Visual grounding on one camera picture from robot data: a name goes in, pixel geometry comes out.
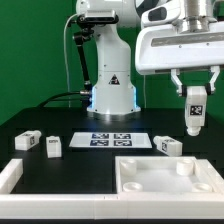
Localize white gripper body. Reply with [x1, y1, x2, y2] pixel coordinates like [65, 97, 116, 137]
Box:
[135, 22, 224, 75]

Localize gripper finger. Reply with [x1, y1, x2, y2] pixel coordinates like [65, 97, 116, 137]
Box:
[205, 66, 220, 95]
[171, 69, 185, 97]

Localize white square table top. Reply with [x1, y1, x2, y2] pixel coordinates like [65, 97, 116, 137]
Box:
[115, 156, 214, 193]

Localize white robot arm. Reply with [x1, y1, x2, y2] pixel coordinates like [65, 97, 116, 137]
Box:
[76, 0, 224, 126]

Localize white marker tag sheet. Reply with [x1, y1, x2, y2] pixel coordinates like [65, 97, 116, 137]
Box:
[70, 132, 152, 149]

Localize white U-shaped obstacle fence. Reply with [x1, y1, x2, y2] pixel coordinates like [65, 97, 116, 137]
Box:
[0, 158, 224, 219]

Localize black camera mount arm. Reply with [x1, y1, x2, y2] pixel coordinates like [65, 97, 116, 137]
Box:
[73, 29, 92, 91]

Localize grey camera cable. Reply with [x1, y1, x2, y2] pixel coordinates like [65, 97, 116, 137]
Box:
[62, 13, 78, 108]

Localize black cable at base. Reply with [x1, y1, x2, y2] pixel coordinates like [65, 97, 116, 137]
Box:
[36, 89, 92, 108]

